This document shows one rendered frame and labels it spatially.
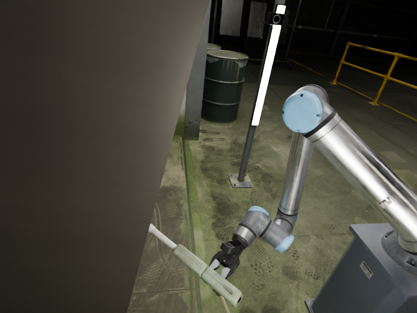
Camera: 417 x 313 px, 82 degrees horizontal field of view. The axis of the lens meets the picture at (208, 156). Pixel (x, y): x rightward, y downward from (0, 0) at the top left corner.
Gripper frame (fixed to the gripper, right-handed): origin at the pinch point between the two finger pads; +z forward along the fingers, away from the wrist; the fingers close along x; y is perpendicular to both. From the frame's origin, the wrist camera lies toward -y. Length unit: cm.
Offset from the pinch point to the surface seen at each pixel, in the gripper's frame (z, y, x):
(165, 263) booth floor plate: 2, 46, 43
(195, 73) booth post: -150, 21, 138
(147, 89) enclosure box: -5, -81, -3
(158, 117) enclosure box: -5, -77, -4
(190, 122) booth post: -128, 71, 143
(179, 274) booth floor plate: 2, 47, 32
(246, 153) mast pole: -107, 58, 54
